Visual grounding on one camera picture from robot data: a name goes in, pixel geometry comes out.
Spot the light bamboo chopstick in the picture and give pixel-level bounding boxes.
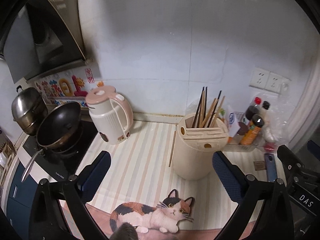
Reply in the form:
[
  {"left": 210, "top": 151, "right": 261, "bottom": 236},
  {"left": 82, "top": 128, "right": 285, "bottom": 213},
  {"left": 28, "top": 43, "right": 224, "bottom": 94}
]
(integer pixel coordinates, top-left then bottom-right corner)
[
  {"left": 200, "top": 98, "right": 217, "bottom": 128},
  {"left": 211, "top": 96, "right": 225, "bottom": 127},
  {"left": 198, "top": 89, "right": 206, "bottom": 128},
  {"left": 168, "top": 124, "right": 177, "bottom": 167}
]

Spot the dark brown chopstick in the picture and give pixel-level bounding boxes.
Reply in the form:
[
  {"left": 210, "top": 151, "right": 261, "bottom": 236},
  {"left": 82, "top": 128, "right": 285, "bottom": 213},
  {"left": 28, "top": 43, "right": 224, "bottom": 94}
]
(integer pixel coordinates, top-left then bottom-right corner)
[
  {"left": 192, "top": 87, "right": 204, "bottom": 128},
  {"left": 207, "top": 90, "right": 222, "bottom": 128},
  {"left": 202, "top": 87, "right": 208, "bottom": 127}
]

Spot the brown card label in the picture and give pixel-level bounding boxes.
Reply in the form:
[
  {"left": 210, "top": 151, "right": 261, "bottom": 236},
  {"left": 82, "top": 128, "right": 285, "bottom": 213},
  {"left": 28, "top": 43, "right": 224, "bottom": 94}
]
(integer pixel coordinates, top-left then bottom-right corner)
[{"left": 253, "top": 161, "right": 266, "bottom": 171}]

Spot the blue smartphone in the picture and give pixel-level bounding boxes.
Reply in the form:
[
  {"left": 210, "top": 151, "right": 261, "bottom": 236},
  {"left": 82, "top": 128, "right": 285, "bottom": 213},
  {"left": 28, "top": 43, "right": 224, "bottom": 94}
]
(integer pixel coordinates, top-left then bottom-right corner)
[{"left": 264, "top": 153, "right": 278, "bottom": 182}]

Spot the black induction cooktop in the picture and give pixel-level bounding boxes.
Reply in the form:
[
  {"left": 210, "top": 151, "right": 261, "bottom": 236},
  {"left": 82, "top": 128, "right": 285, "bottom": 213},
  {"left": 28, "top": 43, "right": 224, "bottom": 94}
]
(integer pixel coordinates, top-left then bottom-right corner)
[{"left": 23, "top": 121, "right": 98, "bottom": 181}]

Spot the red round object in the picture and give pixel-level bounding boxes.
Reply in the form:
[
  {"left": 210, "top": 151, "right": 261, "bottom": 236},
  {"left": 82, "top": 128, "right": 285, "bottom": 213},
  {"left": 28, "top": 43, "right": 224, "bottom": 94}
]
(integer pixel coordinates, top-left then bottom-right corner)
[{"left": 263, "top": 142, "right": 277, "bottom": 153}]

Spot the white blue snack packet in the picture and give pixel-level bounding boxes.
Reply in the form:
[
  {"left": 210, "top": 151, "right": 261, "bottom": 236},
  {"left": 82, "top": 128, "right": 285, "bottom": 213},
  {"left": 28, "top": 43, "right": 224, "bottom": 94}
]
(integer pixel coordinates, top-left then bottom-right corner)
[{"left": 225, "top": 105, "right": 240, "bottom": 138}]

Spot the beige utensil holder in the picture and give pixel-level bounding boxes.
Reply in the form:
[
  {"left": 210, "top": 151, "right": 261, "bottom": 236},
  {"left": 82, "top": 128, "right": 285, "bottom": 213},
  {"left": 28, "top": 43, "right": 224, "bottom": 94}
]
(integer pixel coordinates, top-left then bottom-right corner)
[{"left": 171, "top": 113, "right": 229, "bottom": 180}]

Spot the black frying pan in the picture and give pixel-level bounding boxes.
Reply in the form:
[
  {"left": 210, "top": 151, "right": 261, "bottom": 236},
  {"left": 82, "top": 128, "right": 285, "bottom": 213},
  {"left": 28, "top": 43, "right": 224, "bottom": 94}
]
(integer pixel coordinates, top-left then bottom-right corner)
[{"left": 21, "top": 101, "right": 81, "bottom": 182}]

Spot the orange seasoning bottle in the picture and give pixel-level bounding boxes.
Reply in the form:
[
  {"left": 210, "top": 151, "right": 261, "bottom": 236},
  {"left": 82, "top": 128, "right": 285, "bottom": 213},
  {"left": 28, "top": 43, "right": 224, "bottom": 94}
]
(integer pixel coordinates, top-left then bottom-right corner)
[{"left": 240, "top": 114, "right": 265, "bottom": 145}]

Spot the blue cabinet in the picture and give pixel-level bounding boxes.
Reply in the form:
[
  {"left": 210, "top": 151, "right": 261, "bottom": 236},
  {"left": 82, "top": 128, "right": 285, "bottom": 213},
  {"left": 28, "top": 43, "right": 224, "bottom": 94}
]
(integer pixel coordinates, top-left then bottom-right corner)
[{"left": 7, "top": 163, "right": 37, "bottom": 239}]

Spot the red cap soy sauce bottle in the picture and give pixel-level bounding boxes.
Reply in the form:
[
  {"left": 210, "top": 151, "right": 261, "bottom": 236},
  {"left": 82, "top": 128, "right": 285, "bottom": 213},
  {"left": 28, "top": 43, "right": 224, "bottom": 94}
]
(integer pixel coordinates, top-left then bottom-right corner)
[{"left": 243, "top": 96, "right": 261, "bottom": 125}]

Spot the pink white electric kettle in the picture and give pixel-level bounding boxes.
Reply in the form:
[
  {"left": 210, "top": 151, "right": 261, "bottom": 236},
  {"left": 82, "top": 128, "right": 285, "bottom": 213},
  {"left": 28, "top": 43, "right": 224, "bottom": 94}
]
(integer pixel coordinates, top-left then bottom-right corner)
[{"left": 85, "top": 86, "right": 133, "bottom": 145}]

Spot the black cap white bottle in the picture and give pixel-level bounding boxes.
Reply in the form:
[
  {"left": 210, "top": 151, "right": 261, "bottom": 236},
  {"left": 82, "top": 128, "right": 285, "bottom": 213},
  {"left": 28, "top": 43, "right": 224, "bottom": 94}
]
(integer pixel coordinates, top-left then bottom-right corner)
[{"left": 259, "top": 101, "right": 270, "bottom": 120}]

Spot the clear plastic bag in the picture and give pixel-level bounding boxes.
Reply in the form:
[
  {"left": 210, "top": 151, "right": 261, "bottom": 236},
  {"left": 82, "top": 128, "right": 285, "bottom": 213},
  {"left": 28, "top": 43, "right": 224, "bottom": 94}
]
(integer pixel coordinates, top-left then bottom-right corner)
[{"left": 255, "top": 79, "right": 295, "bottom": 154}]

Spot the stainless steel pot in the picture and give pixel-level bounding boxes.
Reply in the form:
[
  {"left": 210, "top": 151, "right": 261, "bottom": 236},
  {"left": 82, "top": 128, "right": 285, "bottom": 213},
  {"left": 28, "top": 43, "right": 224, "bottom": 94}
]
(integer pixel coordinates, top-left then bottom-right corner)
[{"left": 11, "top": 85, "right": 48, "bottom": 136}]

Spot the range hood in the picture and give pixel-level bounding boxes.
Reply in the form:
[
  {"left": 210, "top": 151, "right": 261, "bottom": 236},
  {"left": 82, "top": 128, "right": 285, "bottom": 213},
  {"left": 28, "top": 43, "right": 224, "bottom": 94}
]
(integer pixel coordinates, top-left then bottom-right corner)
[{"left": 1, "top": 0, "right": 88, "bottom": 82}]

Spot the wire storage rack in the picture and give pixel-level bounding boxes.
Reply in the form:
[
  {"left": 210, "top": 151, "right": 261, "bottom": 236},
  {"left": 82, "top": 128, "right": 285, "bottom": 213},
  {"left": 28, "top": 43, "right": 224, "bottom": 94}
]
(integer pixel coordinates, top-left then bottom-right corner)
[{"left": 225, "top": 111, "right": 264, "bottom": 152}]

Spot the colorful wall sticker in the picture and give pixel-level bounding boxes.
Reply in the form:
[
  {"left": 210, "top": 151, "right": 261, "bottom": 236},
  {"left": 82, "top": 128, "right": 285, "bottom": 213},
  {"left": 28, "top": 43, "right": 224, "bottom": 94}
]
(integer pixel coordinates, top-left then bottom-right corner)
[{"left": 34, "top": 66, "right": 105, "bottom": 108}]

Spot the white wall socket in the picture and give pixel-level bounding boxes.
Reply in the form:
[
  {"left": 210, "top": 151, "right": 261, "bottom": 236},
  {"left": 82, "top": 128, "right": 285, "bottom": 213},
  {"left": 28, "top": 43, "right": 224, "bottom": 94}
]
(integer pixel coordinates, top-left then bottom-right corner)
[
  {"left": 249, "top": 67, "right": 270, "bottom": 89},
  {"left": 265, "top": 72, "right": 283, "bottom": 93}
]

